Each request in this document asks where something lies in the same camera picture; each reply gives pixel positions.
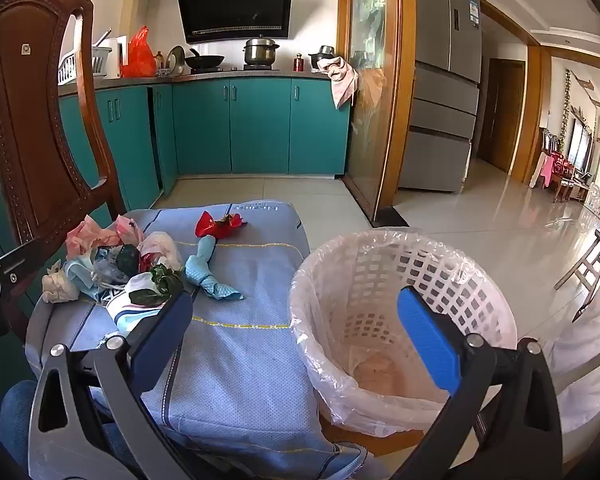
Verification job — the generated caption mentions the white printed package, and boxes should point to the white printed package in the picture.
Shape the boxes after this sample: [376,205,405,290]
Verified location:
[104,275,167,337]

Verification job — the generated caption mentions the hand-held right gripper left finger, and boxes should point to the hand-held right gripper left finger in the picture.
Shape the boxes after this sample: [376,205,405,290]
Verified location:
[27,290,195,480]

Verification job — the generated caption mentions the wood framed glass door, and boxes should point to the wood framed glass door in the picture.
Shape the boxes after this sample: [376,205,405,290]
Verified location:
[337,0,417,223]

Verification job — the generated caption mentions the grey refrigerator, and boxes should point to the grey refrigerator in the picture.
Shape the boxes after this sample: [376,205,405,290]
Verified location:
[399,0,483,194]

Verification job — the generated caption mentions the blue striped cloth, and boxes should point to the blue striped cloth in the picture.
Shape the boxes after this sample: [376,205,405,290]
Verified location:
[25,202,391,480]

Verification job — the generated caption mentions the person's leg in jeans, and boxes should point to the person's leg in jeans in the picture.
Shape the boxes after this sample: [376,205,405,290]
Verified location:
[0,380,131,480]

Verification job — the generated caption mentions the pink towel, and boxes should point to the pink towel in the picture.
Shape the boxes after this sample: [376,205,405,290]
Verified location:
[317,57,359,110]

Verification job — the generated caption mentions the pink hanging cloth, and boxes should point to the pink hanging cloth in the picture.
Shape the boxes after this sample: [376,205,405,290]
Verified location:
[532,152,555,188]

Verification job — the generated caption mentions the light blue dotted wrapper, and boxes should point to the light blue dotted wrapper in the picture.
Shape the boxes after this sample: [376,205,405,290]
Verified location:
[185,235,245,302]

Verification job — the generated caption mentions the dark green wrapper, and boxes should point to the dark green wrapper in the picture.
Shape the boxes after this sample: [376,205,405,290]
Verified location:
[129,264,184,307]

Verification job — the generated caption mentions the green wall vine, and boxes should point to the green wall vine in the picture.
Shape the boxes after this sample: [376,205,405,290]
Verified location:
[560,70,600,142]

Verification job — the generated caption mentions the steel pot lid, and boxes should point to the steel pot lid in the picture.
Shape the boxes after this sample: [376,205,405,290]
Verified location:
[166,46,187,77]

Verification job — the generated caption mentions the black pot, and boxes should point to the black pot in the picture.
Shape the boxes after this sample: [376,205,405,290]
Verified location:
[308,46,337,71]

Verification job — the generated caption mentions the teal base cabinets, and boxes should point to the teal base cabinets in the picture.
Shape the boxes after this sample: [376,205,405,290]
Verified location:
[0,77,351,231]

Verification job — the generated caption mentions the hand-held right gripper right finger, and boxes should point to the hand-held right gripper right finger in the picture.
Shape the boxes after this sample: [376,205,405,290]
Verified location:
[390,285,565,480]

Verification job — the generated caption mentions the wooden dining chairs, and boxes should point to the wooden dining chairs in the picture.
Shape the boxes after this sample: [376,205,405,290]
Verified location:
[530,130,591,204]

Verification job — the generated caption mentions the brown wooden door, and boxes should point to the brown wooden door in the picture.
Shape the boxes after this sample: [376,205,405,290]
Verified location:
[480,58,526,174]

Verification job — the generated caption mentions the white dish rack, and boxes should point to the white dish rack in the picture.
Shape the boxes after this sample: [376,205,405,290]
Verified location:
[57,47,112,83]

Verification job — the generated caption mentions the grey kitchen countertop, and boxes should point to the grey kitchen countertop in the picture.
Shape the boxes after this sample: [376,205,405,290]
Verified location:
[57,70,341,97]

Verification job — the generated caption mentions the carved wooden chair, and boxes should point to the carved wooden chair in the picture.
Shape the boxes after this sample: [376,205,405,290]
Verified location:
[0,0,131,341]

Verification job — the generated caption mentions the blue face mask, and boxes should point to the blue face mask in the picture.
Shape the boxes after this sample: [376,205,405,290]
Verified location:
[64,255,107,297]

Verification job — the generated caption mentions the red snack wrapper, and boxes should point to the red snack wrapper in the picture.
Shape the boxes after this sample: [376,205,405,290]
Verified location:
[195,211,248,238]

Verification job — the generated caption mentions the white cloth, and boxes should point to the white cloth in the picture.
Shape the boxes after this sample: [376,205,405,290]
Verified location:
[544,280,600,466]

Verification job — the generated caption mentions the small wooden bench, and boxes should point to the small wooden bench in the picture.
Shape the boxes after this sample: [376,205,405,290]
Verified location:
[554,227,600,323]

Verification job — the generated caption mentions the orange plastic bag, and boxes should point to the orange plastic bag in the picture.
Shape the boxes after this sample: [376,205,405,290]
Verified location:
[120,26,157,79]

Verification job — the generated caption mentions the white kettle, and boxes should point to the white kettle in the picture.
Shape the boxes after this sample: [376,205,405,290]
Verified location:
[101,36,129,80]

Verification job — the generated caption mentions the low wooden stool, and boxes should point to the low wooden stool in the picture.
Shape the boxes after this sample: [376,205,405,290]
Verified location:
[325,420,425,458]

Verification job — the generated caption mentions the steel cooking pot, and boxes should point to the steel cooking pot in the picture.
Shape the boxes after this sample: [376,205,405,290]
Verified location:
[243,35,281,68]

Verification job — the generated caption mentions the black wok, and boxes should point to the black wok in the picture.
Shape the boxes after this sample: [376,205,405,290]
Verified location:
[185,49,225,71]

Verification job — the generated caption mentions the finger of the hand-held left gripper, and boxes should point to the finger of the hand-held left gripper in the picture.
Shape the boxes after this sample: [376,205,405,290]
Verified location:
[0,241,40,288]

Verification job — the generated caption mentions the black range hood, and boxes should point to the black range hood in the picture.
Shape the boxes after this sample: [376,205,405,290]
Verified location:
[175,0,294,45]

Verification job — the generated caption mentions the clear plastic bin liner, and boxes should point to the clear plastic bin liner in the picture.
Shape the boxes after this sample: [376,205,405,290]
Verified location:
[287,227,518,436]

